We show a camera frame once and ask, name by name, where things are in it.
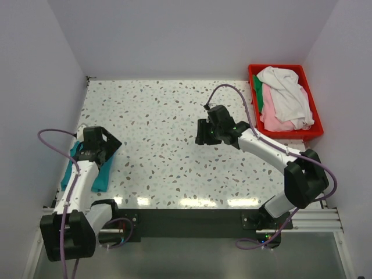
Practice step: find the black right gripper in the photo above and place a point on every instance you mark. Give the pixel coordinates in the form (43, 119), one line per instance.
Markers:
(202, 138)

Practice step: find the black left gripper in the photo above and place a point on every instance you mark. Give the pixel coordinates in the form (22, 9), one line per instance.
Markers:
(111, 144)

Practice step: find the teal t shirt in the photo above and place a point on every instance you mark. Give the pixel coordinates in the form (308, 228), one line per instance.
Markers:
(101, 182)

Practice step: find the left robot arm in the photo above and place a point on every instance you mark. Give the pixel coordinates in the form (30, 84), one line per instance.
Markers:
(71, 230)

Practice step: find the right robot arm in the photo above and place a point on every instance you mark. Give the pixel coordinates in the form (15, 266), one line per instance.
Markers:
(304, 178)

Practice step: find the pink t shirt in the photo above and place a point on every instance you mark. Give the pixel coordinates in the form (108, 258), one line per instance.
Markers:
(268, 114)

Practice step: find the green t shirt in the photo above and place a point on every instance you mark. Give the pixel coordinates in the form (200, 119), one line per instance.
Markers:
(258, 87)

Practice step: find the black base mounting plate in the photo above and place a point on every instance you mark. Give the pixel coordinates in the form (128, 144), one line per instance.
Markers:
(240, 224)

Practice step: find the white t shirt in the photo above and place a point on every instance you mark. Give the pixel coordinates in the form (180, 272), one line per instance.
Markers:
(290, 99)

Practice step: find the red plastic bin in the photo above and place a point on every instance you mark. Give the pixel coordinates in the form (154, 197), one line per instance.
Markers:
(315, 131)

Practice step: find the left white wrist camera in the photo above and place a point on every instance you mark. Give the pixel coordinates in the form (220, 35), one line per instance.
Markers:
(80, 129)

